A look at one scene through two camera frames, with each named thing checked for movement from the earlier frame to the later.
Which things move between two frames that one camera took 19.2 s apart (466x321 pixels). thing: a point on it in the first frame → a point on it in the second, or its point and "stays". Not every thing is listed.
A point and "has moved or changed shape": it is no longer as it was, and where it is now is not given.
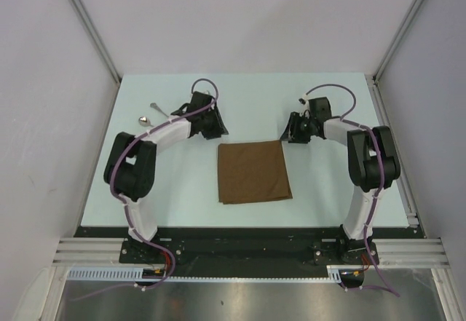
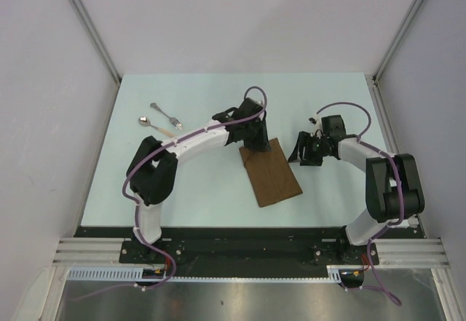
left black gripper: x=219 y=129 → x=262 y=143
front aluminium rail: x=391 y=252 stays
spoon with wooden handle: x=145 y=121 stays
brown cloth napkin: x=249 y=172 has moved or changed shape
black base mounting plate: x=248 y=248 stays
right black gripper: x=293 y=129 → x=304 y=140
